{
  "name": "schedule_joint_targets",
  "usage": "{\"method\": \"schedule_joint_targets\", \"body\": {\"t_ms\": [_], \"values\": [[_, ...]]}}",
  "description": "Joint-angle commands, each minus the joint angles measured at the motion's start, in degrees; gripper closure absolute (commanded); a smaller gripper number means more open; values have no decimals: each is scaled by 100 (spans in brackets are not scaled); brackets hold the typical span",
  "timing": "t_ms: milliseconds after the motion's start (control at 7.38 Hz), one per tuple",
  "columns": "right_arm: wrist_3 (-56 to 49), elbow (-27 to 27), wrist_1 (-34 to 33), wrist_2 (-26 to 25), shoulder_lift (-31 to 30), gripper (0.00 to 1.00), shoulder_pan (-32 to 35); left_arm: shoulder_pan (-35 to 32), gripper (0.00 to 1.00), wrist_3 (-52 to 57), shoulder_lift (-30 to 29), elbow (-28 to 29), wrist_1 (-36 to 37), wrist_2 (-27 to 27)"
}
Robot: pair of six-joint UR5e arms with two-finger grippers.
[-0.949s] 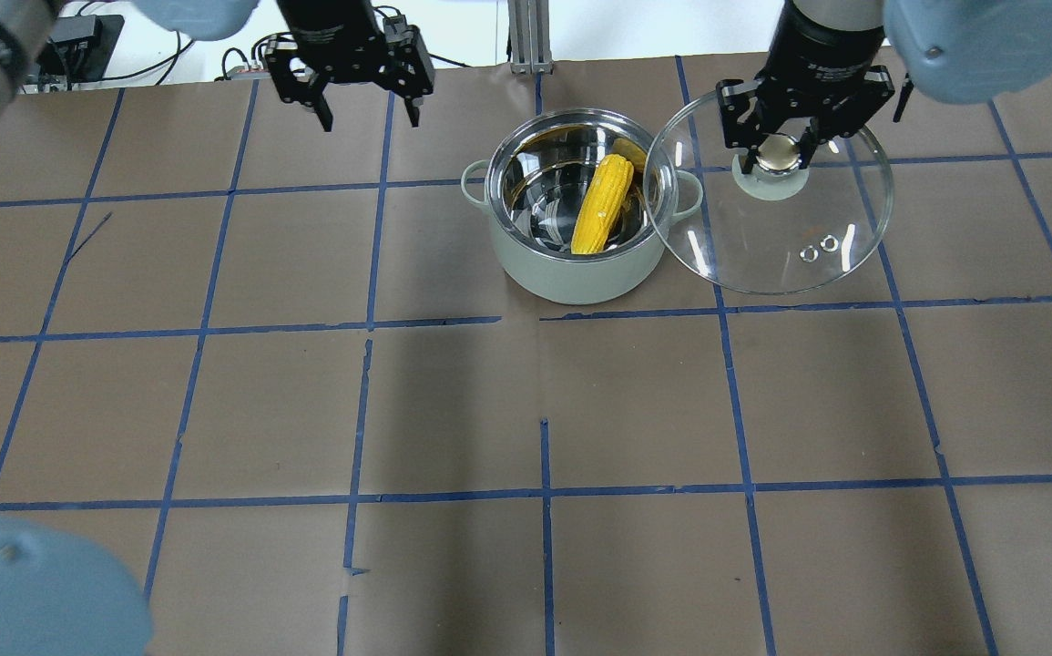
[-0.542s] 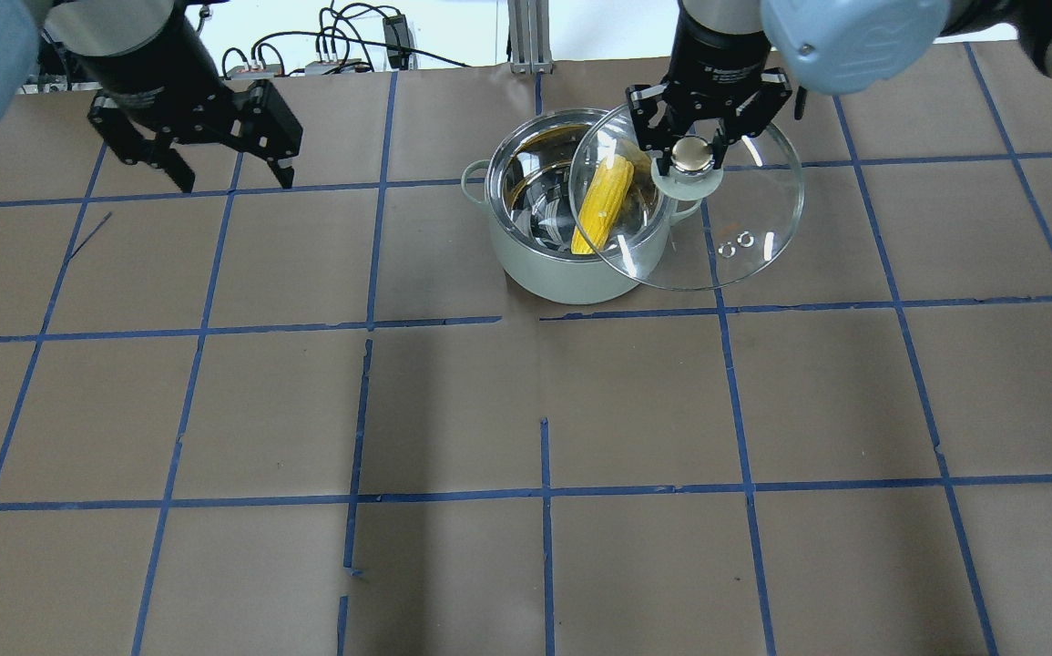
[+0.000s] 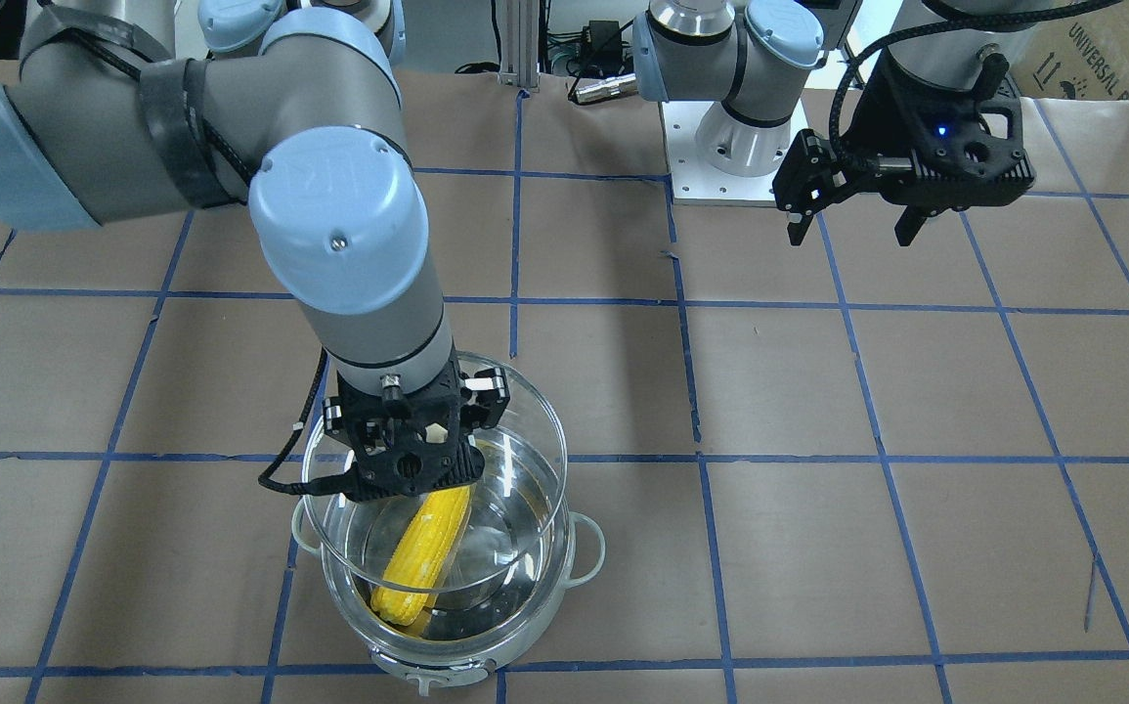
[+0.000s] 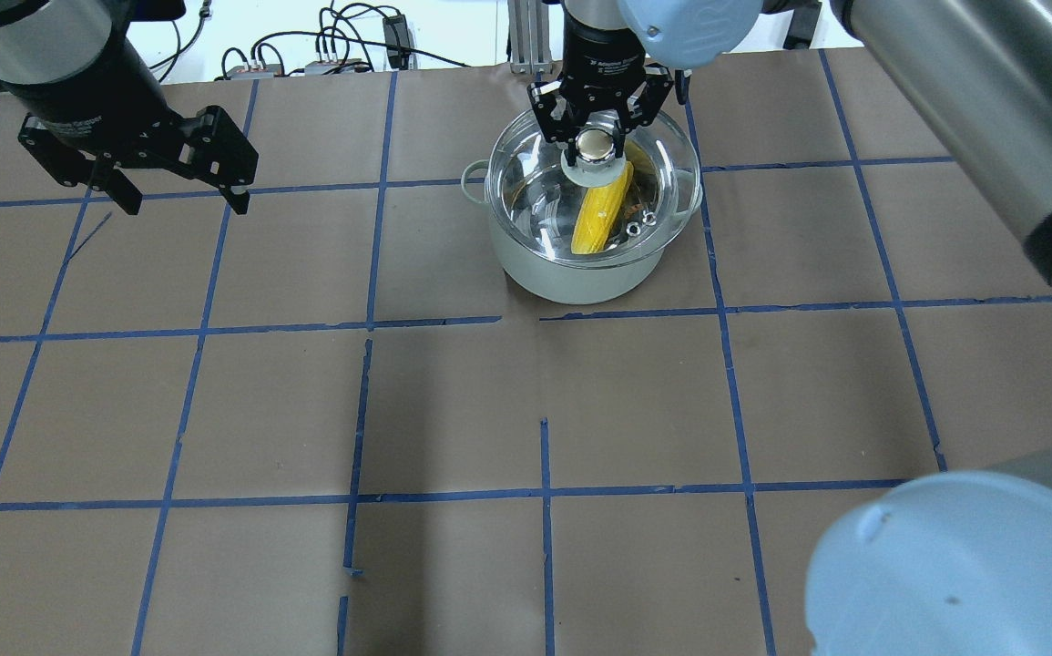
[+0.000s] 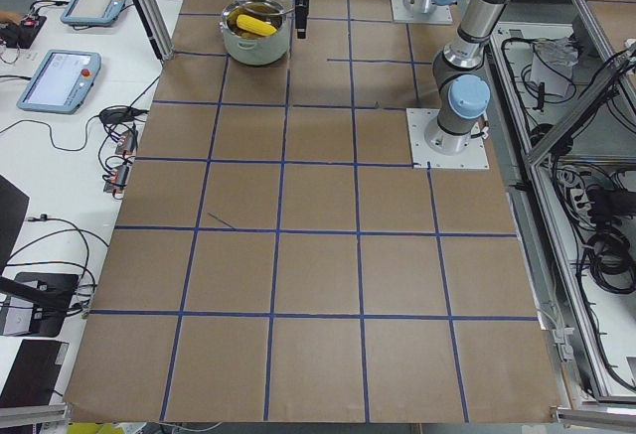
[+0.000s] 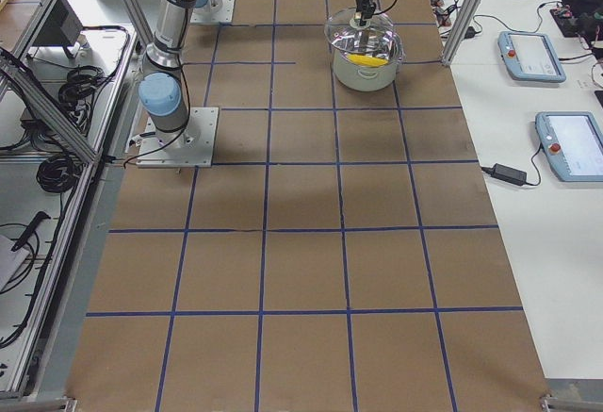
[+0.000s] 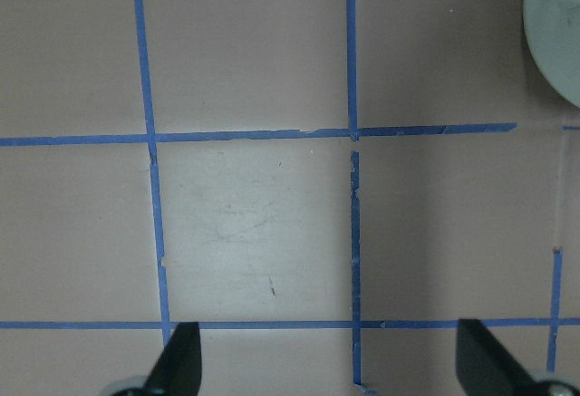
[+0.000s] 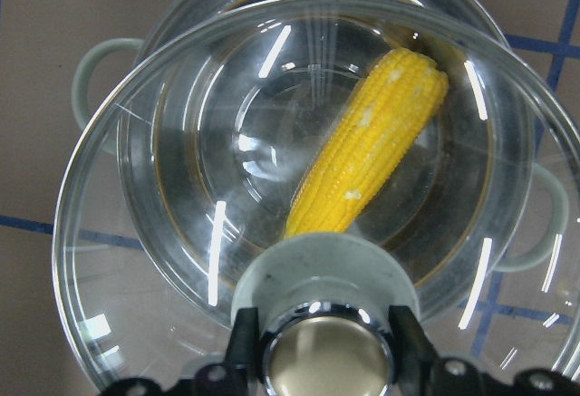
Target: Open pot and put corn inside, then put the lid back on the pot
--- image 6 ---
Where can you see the black power adapter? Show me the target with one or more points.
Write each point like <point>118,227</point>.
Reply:
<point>509,175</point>

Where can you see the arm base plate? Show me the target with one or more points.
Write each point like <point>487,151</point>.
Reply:
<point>193,148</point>
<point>212,12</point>

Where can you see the pale green cooking pot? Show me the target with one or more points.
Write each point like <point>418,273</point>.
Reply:
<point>362,78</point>

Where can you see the glass pot lid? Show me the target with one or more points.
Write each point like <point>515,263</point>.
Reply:
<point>376,37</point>

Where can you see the aluminium frame rail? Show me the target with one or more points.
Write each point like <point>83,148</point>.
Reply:
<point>45,107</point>

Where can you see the aluminium frame post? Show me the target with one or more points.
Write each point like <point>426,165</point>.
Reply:
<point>458,31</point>

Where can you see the lower teach pendant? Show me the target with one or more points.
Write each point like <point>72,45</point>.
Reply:
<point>572,143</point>

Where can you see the teach pendant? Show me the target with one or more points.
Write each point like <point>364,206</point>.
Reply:
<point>572,143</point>
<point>530,57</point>

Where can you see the yellow corn cob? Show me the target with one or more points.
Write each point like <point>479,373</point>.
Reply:
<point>368,61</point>

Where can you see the upper teach pendant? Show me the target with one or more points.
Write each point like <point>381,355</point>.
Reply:
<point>530,57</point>

